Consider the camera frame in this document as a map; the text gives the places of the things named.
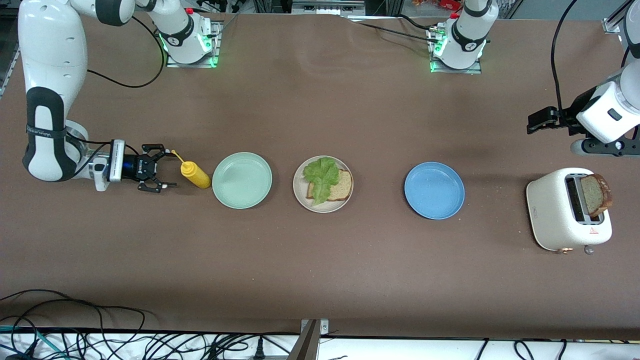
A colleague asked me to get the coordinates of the yellow mustard squeeze bottle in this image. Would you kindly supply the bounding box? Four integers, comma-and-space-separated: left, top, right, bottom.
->
171, 149, 212, 190

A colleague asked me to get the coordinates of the green lettuce leaf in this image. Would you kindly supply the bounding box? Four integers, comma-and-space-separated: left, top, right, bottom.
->
302, 156, 341, 206

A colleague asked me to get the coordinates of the light crust bread slice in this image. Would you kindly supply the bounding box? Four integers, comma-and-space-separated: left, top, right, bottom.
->
306, 169, 352, 202

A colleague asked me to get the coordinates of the mint green plate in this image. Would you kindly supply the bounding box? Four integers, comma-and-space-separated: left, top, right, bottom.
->
212, 152, 273, 210

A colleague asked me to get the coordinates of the blue plate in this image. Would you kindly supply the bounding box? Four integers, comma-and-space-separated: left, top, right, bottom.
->
404, 161, 466, 220

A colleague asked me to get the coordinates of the beige plate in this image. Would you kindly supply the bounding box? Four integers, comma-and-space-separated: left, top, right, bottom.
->
292, 155, 354, 214

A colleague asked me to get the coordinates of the dark crust bread slice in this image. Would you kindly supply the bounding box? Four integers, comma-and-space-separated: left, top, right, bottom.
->
580, 173, 613, 218

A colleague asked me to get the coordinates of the white two-slot toaster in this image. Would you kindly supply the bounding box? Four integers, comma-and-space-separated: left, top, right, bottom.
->
525, 167, 613, 256

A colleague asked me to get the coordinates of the grey electronics box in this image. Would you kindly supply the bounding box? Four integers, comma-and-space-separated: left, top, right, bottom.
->
291, 0, 367, 16

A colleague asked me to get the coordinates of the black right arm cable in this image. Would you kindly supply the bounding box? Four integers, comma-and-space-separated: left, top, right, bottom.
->
87, 15, 166, 89

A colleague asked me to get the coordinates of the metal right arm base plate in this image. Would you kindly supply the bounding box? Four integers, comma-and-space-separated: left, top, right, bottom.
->
165, 20, 221, 68

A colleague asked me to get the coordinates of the aluminium frame corner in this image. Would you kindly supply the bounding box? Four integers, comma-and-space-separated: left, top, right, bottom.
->
602, 0, 640, 35

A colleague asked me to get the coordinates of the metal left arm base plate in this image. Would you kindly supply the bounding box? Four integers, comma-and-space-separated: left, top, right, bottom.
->
429, 27, 483, 75

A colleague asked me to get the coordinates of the black looped floor cable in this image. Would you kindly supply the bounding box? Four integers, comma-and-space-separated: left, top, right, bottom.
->
0, 289, 147, 351

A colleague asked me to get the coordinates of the thin black cable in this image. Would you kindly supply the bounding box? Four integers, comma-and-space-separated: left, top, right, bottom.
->
345, 14, 441, 43

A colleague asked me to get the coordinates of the teal floor cable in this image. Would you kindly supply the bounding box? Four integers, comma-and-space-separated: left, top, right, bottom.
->
0, 325, 68, 360

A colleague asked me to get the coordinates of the metal table bracket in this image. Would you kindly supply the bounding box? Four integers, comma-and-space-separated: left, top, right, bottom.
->
287, 318, 330, 360

